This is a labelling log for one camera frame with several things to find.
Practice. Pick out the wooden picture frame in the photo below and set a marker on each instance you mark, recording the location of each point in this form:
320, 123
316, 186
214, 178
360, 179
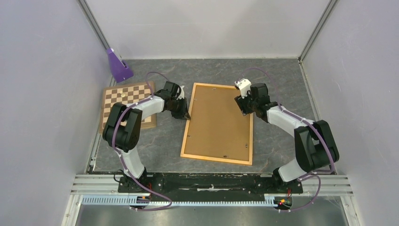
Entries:
184, 140

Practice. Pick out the purple plastic stand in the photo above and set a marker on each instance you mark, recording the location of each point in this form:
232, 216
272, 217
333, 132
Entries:
119, 69

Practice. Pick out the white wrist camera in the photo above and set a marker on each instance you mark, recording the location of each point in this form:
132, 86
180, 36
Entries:
181, 93
243, 85

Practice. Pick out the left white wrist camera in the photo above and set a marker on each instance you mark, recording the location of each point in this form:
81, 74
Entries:
181, 93

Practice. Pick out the wooden chessboard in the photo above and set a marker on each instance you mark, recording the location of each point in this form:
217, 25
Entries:
111, 95

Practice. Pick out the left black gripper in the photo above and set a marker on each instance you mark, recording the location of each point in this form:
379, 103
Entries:
183, 114

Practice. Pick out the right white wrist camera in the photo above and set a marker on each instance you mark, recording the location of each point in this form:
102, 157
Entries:
243, 85

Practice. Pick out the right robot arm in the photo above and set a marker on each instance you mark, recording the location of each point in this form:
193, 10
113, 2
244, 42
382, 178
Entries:
315, 148

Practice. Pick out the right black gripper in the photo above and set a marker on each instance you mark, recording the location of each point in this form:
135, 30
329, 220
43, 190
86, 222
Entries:
241, 103

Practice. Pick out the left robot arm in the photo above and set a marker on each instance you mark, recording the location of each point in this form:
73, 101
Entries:
123, 127

